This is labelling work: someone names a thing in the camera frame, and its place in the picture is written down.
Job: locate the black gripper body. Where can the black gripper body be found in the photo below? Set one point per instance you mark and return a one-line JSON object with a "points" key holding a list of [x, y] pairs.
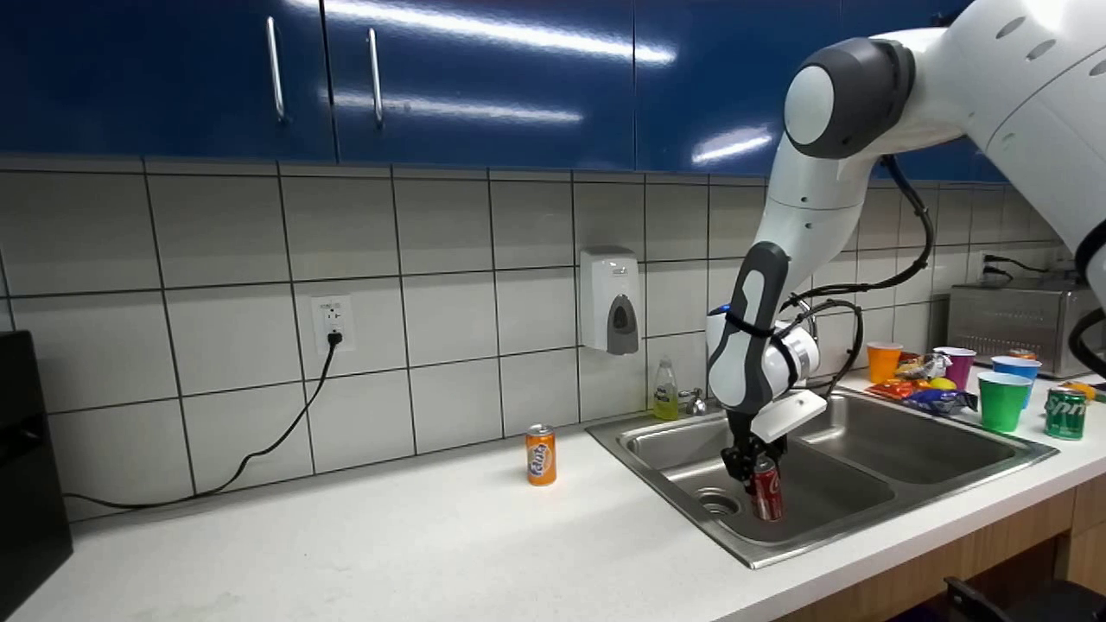
{"points": [[745, 448]]}

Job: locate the red cola can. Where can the red cola can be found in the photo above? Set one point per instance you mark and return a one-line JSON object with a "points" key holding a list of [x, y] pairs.
{"points": [[768, 504]]}

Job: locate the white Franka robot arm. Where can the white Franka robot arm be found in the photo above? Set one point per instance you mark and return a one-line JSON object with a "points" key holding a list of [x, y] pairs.
{"points": [[807, 193]]}

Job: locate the stainless steel double sink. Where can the stainless steel double sink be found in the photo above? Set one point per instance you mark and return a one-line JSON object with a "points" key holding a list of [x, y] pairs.
{"points": [[851, 471]]}

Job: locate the orange soda can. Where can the orange soda can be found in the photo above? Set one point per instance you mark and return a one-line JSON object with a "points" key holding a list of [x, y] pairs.
{"points": [[541, 456]]}

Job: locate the green soda can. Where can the green soda can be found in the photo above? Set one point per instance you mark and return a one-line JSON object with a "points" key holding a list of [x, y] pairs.
{"points": [[1065, 415]]}

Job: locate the green dish soap bottle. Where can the green dish soap bottle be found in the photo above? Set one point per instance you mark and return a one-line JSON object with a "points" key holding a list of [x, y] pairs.
{"points": [[664, 397]]}

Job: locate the red snack packet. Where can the red snack packet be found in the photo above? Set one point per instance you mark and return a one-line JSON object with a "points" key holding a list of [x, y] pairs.
{"points": [[894, 390]]}

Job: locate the orange plastic cup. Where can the orange plastic cup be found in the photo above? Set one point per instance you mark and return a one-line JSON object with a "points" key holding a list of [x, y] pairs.
{"points": [[887, 363]]}

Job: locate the blue snack packet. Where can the blue snack packet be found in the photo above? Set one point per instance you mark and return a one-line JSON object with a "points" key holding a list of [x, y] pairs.
{"points": [[933, 401]]}

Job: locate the purple and white cup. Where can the purple and white cup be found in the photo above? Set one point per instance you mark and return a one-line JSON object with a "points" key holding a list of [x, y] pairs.
{"points": [[954, 367]]}

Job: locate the green plastic cup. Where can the green plastic cup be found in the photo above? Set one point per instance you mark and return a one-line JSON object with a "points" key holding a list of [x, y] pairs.
{"points": [[1002, 405]]}

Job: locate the blue plastic cup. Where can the blue plastic cup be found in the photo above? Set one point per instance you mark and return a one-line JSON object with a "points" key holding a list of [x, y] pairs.
{"points": [[1016, 367]]}

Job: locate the steel countertop appliance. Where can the steel countertop appliance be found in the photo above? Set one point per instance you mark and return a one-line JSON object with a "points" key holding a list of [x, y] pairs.
{"points": [[1013, 328]]}

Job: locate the blue cabinet door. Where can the blue cabinet door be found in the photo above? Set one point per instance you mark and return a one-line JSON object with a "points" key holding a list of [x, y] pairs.
{"points": [[138, 82], [484, 82], [702, 71]]}

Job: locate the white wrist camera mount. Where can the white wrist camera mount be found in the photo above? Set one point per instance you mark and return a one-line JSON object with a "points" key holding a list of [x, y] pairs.
{"points": [[790, 415]]}

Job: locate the white wall soap dispenser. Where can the white wall soap dispenser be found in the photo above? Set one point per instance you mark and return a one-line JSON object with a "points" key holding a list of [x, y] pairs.
{"points": [[606, 299]]}

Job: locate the white wall outlet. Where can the white wall outlet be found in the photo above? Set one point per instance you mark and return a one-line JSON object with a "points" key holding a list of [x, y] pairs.
{"points": [[334, 314]]}

